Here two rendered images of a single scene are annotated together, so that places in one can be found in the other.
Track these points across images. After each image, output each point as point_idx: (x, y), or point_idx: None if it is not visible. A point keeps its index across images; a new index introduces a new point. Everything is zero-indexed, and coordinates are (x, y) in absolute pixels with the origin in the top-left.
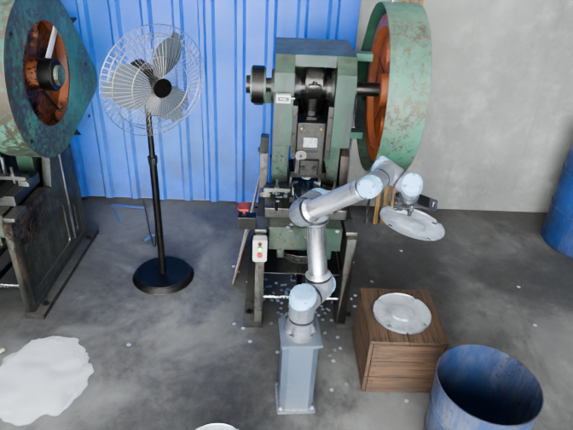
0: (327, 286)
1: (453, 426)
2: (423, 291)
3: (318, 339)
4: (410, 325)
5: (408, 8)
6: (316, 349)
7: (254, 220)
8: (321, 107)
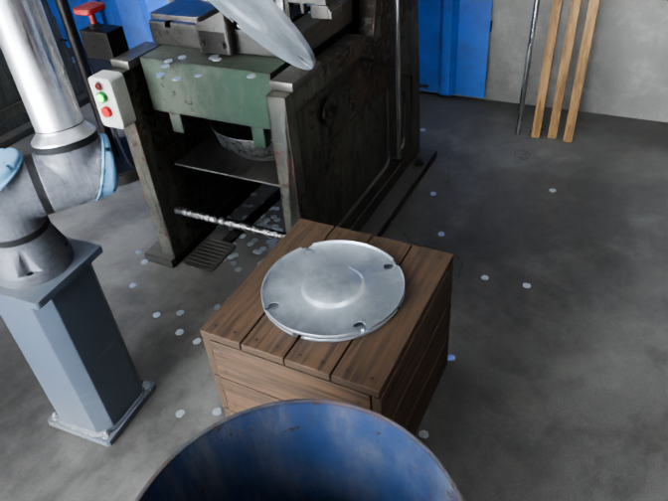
0: (64, 164)
1: None
2: (437, 253)
3: (46, 287)
4: (321, 319)
5: None
6: (48, 310)
7: (104, 38)
8: None
